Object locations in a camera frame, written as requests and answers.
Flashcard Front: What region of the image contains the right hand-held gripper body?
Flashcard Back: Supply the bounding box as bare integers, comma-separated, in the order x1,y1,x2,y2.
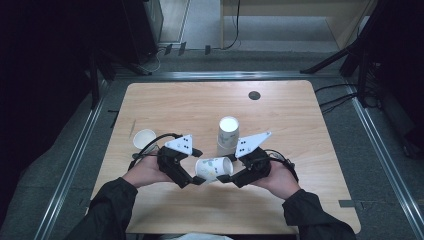
234,131,273,184

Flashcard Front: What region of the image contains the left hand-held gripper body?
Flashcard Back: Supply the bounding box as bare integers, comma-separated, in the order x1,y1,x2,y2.
156,134,195,190

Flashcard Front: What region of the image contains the printed paper cup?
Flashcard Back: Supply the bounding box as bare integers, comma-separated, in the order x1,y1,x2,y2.
217,115,240,148
194,156,234,184

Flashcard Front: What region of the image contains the person's left hand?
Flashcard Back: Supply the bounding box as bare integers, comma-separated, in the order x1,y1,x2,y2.
121,153,175,190

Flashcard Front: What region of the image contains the person's right hand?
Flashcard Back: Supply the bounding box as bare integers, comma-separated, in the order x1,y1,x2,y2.
251,161,301,201

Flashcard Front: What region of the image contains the person's white garment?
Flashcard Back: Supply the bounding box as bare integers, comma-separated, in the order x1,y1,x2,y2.
173,232,234,240

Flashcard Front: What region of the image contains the black floor tape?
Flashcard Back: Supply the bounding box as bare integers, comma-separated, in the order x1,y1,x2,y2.
107,109,120,129

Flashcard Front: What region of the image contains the black metal stand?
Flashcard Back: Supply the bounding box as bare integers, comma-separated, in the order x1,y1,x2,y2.
88,49,153,109

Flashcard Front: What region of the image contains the black tripod stand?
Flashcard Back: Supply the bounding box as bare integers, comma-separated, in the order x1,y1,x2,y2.
299,0,394,108

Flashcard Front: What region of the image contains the black computer tower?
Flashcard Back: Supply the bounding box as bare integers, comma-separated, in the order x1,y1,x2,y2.
121,0,164,64

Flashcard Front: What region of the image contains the dark curtain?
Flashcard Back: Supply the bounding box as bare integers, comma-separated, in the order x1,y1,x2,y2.
0,0,128,214
366,0,424,159

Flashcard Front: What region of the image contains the light wooden desk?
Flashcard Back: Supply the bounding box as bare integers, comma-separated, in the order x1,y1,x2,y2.
219,0,379,50

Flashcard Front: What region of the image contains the left hand-held gripper cable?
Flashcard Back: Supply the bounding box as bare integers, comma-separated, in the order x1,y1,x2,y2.
128,132,184,171

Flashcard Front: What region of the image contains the hand-held gripper cable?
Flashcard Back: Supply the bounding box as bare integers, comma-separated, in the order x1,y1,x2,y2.
264,148,299,183
128,132,184,171

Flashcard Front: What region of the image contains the right hand-held gripper cable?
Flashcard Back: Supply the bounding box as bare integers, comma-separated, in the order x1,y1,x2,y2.
264,148,299,183

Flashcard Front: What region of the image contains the metal floor rail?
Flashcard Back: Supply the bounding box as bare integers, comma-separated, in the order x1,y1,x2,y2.
33,79,111,240
344,79,424,240
113,70,341,81

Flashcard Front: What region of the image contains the white floor cable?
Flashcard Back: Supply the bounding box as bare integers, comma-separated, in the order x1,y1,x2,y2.
139,46,168,75

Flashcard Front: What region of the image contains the black floor cable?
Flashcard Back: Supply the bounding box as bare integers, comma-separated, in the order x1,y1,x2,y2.
314,83,358,94
319,93,358,114

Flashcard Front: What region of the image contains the black hanging cable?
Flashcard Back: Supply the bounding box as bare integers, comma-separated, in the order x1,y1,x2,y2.
222,0,242,51

